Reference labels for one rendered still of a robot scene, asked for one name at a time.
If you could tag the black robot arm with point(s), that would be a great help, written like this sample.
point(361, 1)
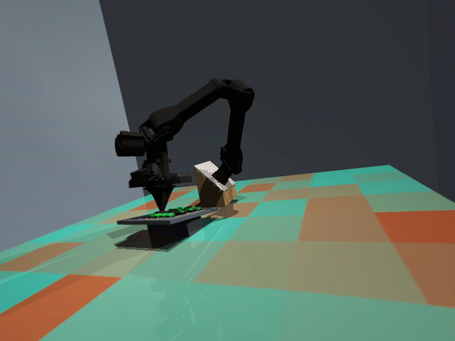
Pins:
point(167, 122)

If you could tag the grey switch panel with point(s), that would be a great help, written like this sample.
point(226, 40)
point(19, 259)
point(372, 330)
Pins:
point(179, 222)

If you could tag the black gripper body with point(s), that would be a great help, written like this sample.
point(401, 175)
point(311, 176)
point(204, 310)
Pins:
point(169, 178)

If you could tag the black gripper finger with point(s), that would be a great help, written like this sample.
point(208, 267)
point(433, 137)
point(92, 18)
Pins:
point(155, 194)
point(164, 195)

